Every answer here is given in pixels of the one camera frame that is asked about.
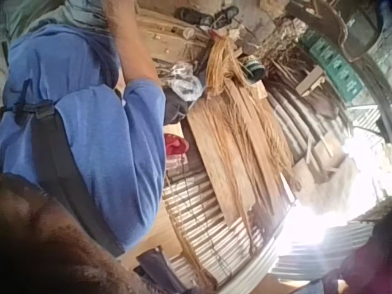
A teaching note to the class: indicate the red cloth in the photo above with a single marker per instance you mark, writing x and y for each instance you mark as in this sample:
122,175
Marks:
175,144

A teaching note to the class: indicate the stack of wooden planks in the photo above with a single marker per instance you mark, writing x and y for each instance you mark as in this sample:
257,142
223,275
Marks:
226,159

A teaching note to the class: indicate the dark blue cloth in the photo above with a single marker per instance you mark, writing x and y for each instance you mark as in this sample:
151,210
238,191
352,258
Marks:
175,110

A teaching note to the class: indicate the bundle of tan straw fibres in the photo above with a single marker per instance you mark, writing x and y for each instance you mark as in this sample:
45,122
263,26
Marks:
242,122

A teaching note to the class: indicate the crumpled grey white cloth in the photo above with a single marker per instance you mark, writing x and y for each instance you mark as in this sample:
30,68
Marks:
183,80

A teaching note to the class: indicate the green white striped sandal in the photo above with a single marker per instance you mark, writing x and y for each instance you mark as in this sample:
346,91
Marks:
253,68

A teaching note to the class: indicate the pile of wooden offcuts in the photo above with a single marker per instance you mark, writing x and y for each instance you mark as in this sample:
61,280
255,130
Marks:
165,36

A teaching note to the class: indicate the dark blue bag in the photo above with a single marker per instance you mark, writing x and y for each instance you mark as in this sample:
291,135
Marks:
153,266

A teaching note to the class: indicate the black sandal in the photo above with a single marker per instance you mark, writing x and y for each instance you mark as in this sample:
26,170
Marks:
226,14
193,14

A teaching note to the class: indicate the light wooden block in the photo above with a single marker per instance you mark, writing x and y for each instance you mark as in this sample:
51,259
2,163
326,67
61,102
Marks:
310,80

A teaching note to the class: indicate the green printed crate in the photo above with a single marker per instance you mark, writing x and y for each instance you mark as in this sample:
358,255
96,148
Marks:
333,65

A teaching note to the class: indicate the person's legs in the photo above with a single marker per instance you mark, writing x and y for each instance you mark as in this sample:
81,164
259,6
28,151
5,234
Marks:
76,12

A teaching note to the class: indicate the dark curved metal frame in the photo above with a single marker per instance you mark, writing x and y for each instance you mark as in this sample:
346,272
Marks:
340,24

